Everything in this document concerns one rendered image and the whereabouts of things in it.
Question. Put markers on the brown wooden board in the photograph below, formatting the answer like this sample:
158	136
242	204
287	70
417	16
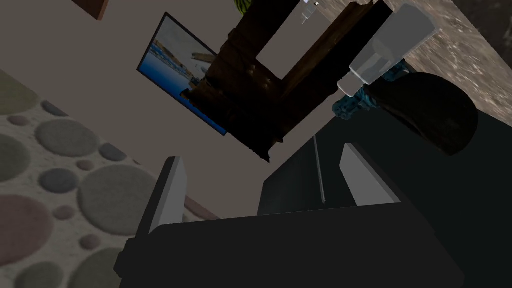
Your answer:
94	6

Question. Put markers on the pale rug with coloured dots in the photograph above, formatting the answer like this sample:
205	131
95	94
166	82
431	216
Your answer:
112	200

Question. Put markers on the teal lumpy object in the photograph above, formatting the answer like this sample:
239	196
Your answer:
350	104

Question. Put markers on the dark wooden table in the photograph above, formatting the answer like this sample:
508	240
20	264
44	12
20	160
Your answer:
240	92

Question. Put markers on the green plant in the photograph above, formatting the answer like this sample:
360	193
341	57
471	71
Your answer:
243	5

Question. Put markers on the black cabinet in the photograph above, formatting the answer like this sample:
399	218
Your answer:
460	192

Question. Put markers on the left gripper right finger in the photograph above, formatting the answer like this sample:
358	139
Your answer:
366	180

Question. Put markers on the blue framed wall picture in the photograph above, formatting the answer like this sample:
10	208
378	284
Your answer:
168	76

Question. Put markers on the pale grey bottle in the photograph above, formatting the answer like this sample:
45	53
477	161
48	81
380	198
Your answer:
394	44

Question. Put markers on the dark brown round bowl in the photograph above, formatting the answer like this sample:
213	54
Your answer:
428	112

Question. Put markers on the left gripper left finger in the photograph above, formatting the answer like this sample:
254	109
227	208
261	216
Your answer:
172	192

